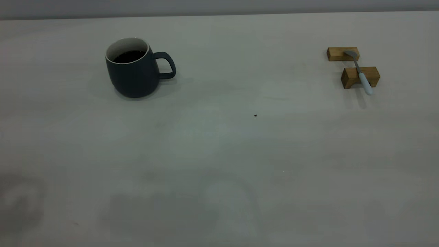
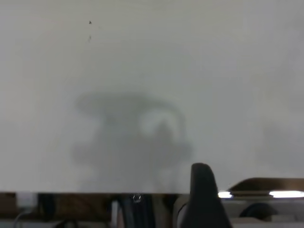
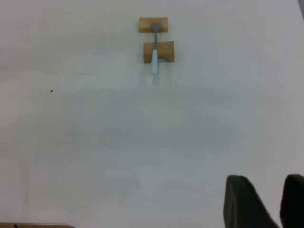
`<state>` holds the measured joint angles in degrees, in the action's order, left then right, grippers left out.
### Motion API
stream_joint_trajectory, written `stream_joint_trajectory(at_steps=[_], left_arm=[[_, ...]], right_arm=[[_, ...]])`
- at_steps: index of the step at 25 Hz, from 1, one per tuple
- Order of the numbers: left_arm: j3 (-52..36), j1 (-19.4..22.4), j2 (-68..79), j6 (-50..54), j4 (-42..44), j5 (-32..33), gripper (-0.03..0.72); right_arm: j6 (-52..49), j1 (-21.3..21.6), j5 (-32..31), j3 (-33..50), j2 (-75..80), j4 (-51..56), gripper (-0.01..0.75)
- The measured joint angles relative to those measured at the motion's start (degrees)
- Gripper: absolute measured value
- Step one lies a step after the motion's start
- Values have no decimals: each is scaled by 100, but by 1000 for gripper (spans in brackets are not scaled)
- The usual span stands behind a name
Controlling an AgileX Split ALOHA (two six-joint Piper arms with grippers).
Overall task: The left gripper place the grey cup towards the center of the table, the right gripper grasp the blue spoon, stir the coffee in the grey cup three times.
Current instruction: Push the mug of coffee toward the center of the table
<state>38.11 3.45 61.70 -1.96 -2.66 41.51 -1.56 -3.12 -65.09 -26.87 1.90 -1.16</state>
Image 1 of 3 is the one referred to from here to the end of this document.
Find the dark coffee liquid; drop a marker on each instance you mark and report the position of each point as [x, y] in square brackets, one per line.
[128, 56]

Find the dark grey ceramic mug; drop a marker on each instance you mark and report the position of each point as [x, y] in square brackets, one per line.
[133, 79]

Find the arched wooden block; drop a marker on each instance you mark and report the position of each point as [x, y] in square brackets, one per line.
[350, 77]

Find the flat rectangular wooden block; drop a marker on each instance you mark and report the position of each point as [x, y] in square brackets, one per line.
[336, 54]

